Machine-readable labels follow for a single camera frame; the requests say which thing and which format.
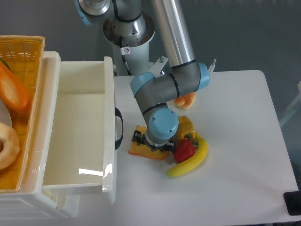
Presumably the yellow toy starfruit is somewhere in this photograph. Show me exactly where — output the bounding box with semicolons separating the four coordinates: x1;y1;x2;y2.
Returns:
176;115;195;141

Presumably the white plastic drawer cabinet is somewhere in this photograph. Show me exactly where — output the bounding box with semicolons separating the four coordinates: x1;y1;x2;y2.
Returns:
0;51;81;220

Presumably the red toy bell pepper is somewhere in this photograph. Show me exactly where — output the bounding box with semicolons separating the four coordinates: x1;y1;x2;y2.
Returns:
173;135;196;163

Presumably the black drawer handle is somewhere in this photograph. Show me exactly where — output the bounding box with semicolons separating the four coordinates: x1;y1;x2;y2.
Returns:
115;107;124;150

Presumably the orange toy baguette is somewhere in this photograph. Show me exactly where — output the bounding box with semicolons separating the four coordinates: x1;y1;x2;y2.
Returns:
0;61;31;113

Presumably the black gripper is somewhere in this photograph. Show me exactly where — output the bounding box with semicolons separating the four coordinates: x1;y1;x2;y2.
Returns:
131;130;176;153

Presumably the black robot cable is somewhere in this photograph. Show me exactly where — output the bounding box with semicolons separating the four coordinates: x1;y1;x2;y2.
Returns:
119;35;133;76

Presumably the white plastic drawer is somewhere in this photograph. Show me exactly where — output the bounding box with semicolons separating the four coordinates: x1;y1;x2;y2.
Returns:
43;57;117;203

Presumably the black device at edge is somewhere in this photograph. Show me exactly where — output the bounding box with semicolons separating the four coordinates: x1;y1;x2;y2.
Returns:
283;191;301;216

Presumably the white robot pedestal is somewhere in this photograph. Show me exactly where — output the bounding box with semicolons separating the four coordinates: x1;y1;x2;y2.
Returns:
103;12;155;76

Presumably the white metal bracket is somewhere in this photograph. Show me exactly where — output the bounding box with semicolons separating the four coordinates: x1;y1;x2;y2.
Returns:
148;56;168;77

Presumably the orange wicker basket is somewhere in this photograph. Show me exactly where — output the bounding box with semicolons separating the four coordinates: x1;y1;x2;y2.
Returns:
0;35;45;194

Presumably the white plate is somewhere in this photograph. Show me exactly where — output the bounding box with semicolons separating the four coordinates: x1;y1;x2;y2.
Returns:
0;101;12;127

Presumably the orange toy peach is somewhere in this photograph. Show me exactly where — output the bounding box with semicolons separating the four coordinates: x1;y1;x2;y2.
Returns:
173;92;196;110

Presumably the yellow toy banana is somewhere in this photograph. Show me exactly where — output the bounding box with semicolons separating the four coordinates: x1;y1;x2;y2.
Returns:
166;132;208;178

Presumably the beige toy bagel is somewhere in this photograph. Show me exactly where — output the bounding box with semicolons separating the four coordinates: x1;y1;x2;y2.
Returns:
0;122;20;170

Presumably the toy bread slice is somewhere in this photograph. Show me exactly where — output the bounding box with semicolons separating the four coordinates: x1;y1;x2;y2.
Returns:
128;125;169;160

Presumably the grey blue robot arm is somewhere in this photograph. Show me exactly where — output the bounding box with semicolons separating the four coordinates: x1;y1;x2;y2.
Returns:
75;0;210;151

